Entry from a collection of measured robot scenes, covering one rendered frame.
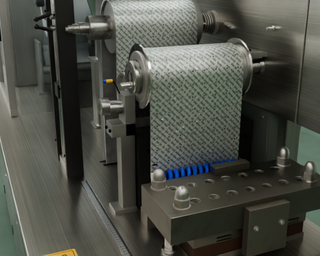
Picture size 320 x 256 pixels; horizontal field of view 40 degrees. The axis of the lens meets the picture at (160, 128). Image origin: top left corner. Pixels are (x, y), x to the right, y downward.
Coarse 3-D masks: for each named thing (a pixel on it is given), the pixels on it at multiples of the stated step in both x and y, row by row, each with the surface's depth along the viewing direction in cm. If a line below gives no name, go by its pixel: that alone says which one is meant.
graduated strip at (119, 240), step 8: (88, 184) 128; (88, 192) 123; (96, 200) 119; (96, 208) 114; (104, 208) 114; (104, 216) 111; (112, 224) 107; (112, 232) 104; (120, 240) 101; (120, 248) 98; (128, 248) 98
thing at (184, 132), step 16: (208, 96) 103; (224, 96) 105; (240, 96) 106; (160, 112) 99; (176, 112) 101; (192, 112) 102; (208, 112) 104; (224, 112) 106; (240, 112) 108; (160, 128) 100; (176, 128) 102; (192, 128) 104; (208, 128) 106; (224, 128) 107; (160, 144) 102; (176, 144) 103; (192, 144) 105; (208, 144) 107; (224, 144) 109; (160, 160) 103; (176, 160) 105; (192, 160) 106; (208, 160) 108; (224, 160) 110
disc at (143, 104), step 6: (132, 48) 103; (138, 48) 99; (144, 54) 96; (144, 60) 96; (150, 66) 95; (150, 72) 95; (150, 78) 95; (150, 84) 95; (150, 90) 96; (150, 96) 97; (138, 102) 103; (144, 102) 100
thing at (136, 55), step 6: (240, 48) 107; (132, 54) 102; (138, 54) 98; (138, 60) 99; (144, 66) 96; (246, 66) 105; (144, 72) 96; (246, 72) 106; (144, 78) 97; (144, 84) 97; (144, 90) 98; (138, 96) 102; (144, 96) 98
